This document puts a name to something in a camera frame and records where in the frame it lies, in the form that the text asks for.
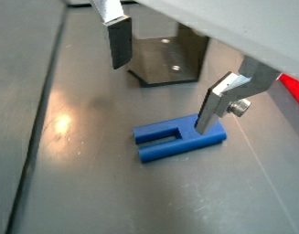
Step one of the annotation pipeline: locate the black curved fixture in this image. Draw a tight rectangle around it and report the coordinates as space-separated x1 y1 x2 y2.
127 24 210 88

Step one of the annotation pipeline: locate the red foam shape board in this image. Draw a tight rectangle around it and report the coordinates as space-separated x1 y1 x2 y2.
280 74 299 103

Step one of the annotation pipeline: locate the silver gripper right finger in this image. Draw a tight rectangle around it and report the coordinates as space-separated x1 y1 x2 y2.
194 56 281 133

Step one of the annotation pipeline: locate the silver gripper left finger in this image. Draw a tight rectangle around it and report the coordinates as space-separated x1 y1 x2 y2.
91 0 133 69

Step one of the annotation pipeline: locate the blue square-circle object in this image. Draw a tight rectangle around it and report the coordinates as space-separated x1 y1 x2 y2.
134 114 227 163

